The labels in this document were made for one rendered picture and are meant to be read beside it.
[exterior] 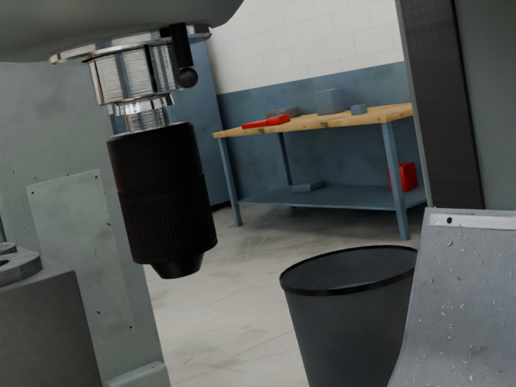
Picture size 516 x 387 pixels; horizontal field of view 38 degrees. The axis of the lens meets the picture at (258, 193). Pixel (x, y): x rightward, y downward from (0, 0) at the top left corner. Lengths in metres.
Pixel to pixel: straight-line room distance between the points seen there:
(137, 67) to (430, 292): 0.45
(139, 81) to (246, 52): 7.19
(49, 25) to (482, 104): 0.46
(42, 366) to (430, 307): 0.36
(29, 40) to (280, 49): 6.78
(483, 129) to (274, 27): 6.47
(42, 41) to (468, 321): 0.49
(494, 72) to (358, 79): 5.68
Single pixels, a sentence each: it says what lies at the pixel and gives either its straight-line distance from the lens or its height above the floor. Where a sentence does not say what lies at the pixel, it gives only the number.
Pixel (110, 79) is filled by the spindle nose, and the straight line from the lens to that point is 0.38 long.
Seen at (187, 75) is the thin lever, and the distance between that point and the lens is 0.35.
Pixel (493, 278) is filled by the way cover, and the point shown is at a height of 1.06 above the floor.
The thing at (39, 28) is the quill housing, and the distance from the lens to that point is 0.34.
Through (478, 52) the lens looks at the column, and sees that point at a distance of 0.70.
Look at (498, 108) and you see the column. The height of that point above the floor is 1.21.
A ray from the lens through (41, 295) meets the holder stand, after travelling 0.67.
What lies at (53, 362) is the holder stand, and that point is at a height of 1.07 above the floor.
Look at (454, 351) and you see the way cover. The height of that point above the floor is 1.00.
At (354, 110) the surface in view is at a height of 0.92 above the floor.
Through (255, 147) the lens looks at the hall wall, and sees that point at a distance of 7.69.
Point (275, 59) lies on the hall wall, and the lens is 7.20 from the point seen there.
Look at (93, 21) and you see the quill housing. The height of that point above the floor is 1.32.
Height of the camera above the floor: 1.28
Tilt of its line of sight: 9 degrees down
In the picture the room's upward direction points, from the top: 11 degrees counter-clockwise
